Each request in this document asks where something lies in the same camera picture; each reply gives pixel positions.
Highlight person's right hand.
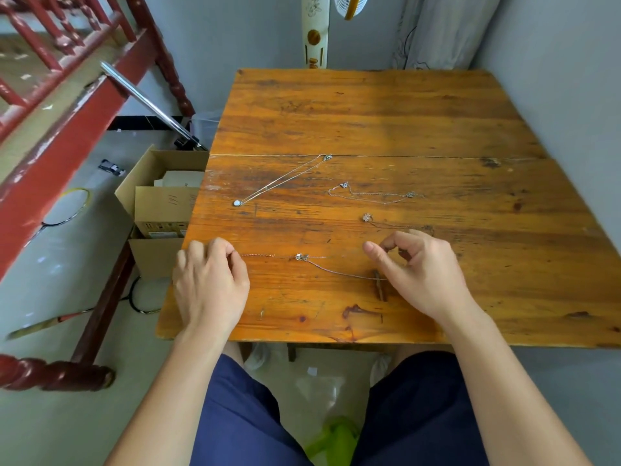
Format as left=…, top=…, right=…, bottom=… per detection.
left=363, top=229, right=479, bottom=328

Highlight person's left hand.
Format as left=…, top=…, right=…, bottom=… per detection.
left=172, top=238, right=250, bottom=336

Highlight silver necklace with small pendant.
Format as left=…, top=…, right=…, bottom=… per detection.
left=227, top=252, right=390, bottom=282

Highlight person's right forearm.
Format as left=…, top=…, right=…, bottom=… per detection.
left=439, top=308, right=594, bottom=466

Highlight person's left forearm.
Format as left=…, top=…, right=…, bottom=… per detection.
left=104, top=330, right=231, bottom=466

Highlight white shoe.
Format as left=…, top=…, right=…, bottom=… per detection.
left=244, top=342, right=271, bottom=372
left=369, top=354, right=392, bottom=387

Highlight small closed cardboard box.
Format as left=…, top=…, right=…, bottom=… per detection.
left=134, top=186, right=200, bottom=239

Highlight large open cardboard box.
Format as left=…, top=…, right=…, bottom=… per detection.
left=114, top=145, right=211, bottom=239

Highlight clear plastic bag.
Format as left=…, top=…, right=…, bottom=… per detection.
left=295, top=375, right=346, bottom=409

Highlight navy blue shorts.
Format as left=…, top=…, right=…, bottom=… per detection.
left=190, top=350, right=490, bottom=466

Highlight yellow rimmed badminton racket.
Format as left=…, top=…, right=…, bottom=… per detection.
left=23, top=187, right=93, bottom=249

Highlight green plastic stool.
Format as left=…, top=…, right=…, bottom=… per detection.
left=304, top=416, right=363, bottom=466

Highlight chrome metal pole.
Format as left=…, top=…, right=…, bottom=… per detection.
left=100, top=61, right=208, bottom=152

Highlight black badminton racket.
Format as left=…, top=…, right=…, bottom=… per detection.
left=6, top=275, right=162, bottom=341

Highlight white curtain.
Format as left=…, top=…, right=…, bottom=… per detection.
left=392, top=0, right=504, bottom=71

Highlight white floral fan stand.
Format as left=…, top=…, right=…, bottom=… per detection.
left=301, top=0, right=332, bottom=70

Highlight white fan head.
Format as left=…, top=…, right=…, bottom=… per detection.
left=332, top=0, right=373, bottom=21

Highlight woven bed mat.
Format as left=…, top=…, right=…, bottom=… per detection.
left=0, top=30, right=146, bottom=182

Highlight silver necklace with flower pendant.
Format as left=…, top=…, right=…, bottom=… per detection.
left=361, top=213, right=436, bottom=236

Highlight thin silver necklace with charm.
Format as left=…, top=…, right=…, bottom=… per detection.
left=327, top=182, right=419, bottom=205

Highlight long silver necklace round pendant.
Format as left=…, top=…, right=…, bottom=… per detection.
left=233, top=153, right=334, bottom=207

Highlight red wooden bed frame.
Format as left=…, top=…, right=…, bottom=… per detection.
left=0, top=0, right=196, bottom=392

